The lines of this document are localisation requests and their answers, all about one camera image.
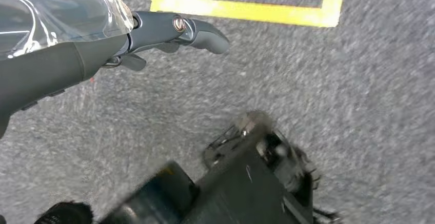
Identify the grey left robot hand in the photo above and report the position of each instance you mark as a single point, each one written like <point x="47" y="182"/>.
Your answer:
<point x="51" y="63"/>

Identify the black robot foot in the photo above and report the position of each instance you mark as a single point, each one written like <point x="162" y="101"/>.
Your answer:
<point x="64" y="214"/>
<point x="244" y="188"/>

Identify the yellow floor tape square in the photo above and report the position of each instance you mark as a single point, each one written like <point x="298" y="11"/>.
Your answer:
<point x="238" y="10"/>

